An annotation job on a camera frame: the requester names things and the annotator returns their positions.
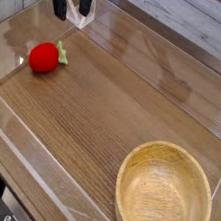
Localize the oval wooden bowl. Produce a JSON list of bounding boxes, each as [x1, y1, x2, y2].
[[115, 140, 212, 221]]

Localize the red plush strawberry toy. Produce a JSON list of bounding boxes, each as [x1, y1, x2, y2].
[[28, 41, 69, 73]]

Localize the clear acrylic enclosure walls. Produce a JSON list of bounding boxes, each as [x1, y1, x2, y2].
[[0, 0, 221, 221]]

